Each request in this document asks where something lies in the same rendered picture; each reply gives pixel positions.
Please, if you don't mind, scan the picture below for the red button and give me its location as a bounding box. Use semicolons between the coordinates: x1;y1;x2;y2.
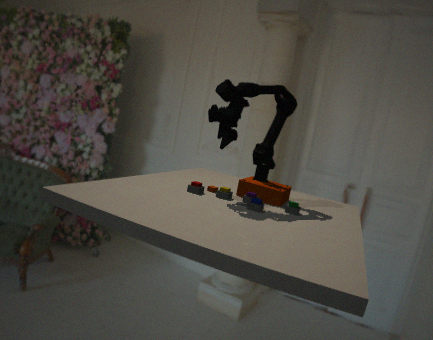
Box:
187;181;204;194

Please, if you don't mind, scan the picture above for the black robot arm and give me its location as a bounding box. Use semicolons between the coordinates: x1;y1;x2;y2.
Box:
208;79;297;183

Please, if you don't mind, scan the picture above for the blue button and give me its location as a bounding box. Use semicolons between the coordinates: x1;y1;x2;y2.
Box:
247;198;265;213

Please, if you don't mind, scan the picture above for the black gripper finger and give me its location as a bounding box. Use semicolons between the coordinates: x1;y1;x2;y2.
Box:
217;115;233;139
220;133;235;149

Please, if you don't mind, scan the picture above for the yellow button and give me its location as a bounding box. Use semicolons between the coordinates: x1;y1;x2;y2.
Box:
216;187;233;200

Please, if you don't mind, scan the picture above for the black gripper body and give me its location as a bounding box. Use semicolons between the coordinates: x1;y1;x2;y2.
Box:
217;105;242;141

